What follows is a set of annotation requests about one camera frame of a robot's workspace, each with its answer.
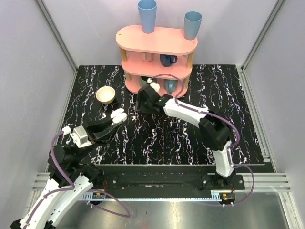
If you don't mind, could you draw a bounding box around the white earbud case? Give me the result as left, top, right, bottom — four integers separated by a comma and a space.
110, 108, 127, 124

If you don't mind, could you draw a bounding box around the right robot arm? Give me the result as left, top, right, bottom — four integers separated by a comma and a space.
136, 83, 236, 189

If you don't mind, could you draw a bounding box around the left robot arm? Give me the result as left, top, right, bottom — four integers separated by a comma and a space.
10, 113, 127, 229

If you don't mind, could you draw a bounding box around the green glazed mug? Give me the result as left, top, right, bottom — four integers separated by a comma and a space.
140, 76, 149, 87

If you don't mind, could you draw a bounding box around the light blue butterfly mug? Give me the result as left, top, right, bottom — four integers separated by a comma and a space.
164, 80, 178, 95

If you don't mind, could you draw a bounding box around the cream ceramic bowl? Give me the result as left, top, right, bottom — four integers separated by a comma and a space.
95, 86, 116, 105

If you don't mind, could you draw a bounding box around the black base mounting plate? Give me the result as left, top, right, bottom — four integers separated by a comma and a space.
93, 165, 245, 201

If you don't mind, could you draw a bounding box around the pink mug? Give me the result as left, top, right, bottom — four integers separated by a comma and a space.
142, 52, 154, 62

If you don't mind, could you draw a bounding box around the dark blue mug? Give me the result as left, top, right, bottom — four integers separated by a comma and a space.
160, 54, 178, 67

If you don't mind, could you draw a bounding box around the pink three-tier wooden shelf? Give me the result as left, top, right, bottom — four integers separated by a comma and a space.
116, 25, 198, 98

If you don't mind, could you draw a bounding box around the right blue plastic tumbler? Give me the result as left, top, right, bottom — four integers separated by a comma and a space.
183, 11, 202, 40

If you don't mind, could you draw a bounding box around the blue plastic tumbler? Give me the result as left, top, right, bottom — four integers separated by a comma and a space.
183, 11, 202, 40
138, 0, 157, 34

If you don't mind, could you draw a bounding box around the left blue plastic tumbler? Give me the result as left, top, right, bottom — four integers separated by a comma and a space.
138, 0, 157, 34

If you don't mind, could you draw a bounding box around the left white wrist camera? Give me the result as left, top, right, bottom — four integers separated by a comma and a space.
62, 125, 92, 148

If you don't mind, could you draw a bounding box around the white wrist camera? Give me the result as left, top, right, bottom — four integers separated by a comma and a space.
62, 125, 92, 148
146, 78, 160, 93

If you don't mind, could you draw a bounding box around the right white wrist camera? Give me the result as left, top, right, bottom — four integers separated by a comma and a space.
146, 78, 160, 93

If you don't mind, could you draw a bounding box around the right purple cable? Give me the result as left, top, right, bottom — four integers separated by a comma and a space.
151, 73, 255, 208

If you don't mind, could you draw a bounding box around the purple cable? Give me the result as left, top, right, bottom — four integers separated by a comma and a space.
151, 73, 255, 208
25, 132, 131, 226

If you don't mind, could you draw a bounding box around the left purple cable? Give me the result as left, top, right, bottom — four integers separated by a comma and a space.
25, 132, 131, 226

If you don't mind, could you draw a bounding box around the aluminium rail frame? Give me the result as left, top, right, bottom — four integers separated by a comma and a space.
30, 173, 293, 208

